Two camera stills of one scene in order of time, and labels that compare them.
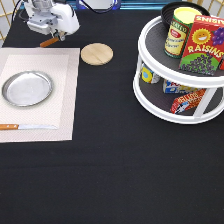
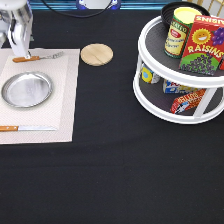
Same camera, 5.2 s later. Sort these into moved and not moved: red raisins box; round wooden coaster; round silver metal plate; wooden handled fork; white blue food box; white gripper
Moved: white gripper; wooden handled fork
Not moved: white blue food box; round silver metal plate; round wooden coaster; red raisins box
